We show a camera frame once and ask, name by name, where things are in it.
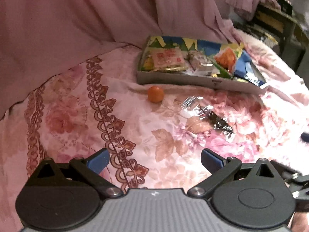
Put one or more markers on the dark wooden desk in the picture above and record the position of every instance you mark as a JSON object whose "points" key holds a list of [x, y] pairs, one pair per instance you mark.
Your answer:
{"points": [[291, 38]]}

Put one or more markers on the grey tray with painted paper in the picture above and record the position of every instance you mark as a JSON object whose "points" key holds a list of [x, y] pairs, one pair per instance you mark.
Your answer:
{"points": [[186, 61]]}

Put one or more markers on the rice cracker pack red letters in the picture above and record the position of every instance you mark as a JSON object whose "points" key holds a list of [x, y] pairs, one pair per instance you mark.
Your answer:
{"points": [[168, 59]]}

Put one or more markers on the mixed nuts bar packet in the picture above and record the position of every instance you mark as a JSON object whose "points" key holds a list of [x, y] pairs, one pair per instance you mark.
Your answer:
{"points": [[201, 64]]}

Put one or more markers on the pink curtain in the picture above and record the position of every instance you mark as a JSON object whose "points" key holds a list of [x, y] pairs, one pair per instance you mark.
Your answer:
{"points": [[42, 38]]}

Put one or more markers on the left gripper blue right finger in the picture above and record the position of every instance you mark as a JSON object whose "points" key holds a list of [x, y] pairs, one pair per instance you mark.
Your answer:
{"points": [[222, 171]]}

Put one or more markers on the orange tangerine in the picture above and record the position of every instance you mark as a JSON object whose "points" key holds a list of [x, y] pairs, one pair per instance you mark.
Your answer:
{"points": [[155, 94]]}

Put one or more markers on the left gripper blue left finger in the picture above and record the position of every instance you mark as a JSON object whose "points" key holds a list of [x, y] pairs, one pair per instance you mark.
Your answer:
{"points": [[87, 170]]}

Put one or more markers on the gold foil snack packet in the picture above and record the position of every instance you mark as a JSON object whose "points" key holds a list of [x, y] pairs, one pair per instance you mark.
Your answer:
{"points": [[177, 68]]}

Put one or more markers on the silver foil seaweed packet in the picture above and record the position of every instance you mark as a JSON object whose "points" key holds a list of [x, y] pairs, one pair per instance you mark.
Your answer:
{"points": [[205, 111]]}

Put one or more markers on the orange white snack packet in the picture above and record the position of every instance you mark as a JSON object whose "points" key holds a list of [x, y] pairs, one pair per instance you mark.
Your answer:
{"points": [[226, 59]]}

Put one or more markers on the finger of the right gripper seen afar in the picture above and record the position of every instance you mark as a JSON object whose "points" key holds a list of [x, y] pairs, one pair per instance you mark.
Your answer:
{"points": [[305, 137]]}

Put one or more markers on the blue white snack packet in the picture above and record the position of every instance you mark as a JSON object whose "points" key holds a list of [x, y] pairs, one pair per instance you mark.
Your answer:
{"points": [[246, 70]]}

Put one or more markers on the black box on desk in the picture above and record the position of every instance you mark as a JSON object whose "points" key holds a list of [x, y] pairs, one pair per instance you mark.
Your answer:
{"points": [[286, 6]]}

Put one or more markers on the pink floral bedsheet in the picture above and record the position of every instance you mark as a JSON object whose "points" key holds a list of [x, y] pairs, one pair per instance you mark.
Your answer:
{"points": [[98, 104]]}

